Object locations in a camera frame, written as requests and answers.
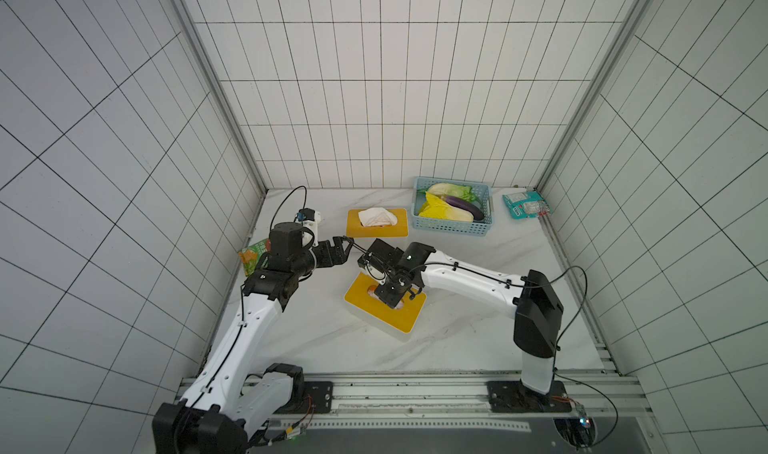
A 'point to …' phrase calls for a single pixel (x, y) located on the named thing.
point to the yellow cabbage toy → (436, 207)
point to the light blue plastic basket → (481, 227)
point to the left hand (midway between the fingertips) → (335, 248)
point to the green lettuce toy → (451, 190)
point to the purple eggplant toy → (466, 206)
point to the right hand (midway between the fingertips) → (377, 297)
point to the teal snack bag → (527, 204)
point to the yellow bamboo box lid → (355, 228)
